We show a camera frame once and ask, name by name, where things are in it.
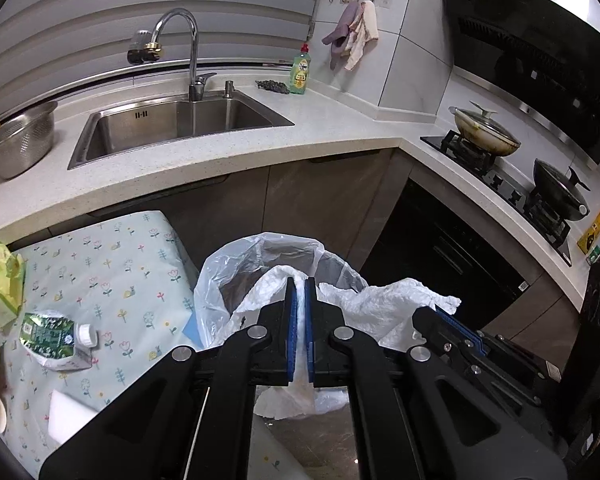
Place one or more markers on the purple hanging cloth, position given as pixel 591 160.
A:
pixel 342 32

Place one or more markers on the floral tablecloth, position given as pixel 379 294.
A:
pixel 120 270

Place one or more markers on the dark scouring pad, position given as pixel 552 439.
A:
pixel 274 86

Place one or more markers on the black gas stove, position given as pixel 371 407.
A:
pixel 500 175

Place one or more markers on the stainless steel colander bowl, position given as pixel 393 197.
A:
pixel 22 142

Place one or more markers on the grey window blind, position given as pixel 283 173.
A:
pixel 130 15

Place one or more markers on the white foam block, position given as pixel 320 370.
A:
pixel 72 417

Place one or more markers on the frying pan with glass lid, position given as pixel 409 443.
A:
pixel 485 132

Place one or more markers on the chrome kitchen faucet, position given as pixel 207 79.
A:
pixel 192 50

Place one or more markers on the green white drink carton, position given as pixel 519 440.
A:
pixel 50 340

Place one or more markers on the stainless steel sink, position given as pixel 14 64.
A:
pixel 180 122

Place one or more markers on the green dish soap bottle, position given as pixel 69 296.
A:
pixel 300 72

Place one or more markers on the black built-in oven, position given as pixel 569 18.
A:
pixel 455 260

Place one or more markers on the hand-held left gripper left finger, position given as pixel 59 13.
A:
pixel 293 332

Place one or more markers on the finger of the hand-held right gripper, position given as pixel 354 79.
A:
pixel 460 355
pixel 510 355

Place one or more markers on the blue cloth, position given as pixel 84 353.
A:
pixel 192 330

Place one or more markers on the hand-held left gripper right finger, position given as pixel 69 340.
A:
pixel 310 332

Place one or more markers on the black range hood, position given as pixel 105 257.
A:
pixel 530 50

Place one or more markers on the sink soap dispenser pump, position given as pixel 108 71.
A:
pixel 229 89

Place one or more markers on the beige hanging cloth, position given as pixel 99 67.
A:
pixel 364 35

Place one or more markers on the black wok with lid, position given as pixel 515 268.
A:
pixel 560 192

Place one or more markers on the trash bin with plastic liner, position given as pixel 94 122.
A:
pixel 215 285

